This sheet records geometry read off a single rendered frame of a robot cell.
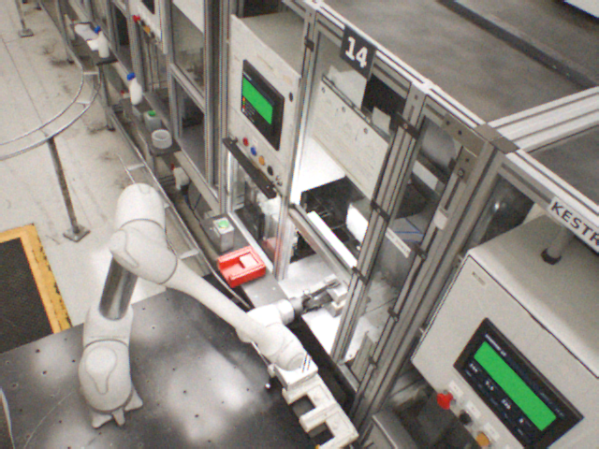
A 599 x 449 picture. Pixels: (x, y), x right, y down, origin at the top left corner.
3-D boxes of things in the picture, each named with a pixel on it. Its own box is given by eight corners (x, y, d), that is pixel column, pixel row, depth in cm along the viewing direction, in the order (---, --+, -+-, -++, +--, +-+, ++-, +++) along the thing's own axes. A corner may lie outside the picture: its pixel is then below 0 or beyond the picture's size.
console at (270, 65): (222, 132, 198) (224, 15, 165) (284, 116, 210) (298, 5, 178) (277, 199, 175) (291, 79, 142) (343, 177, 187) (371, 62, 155)
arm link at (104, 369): (84, 414, 179) (71, 385, 164) (87, 368, 191) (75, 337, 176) (132, 407, 183) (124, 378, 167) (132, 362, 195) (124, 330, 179)
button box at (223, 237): (212, 239, 219) (211, 221, 211) (228, 234, 223) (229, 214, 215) (220, 253, 215) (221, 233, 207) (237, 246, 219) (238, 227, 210)
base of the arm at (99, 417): (97, 440, 179) (94, 433, 175) (79, 388, 191) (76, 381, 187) (148, 414, 187) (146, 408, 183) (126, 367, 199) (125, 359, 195)
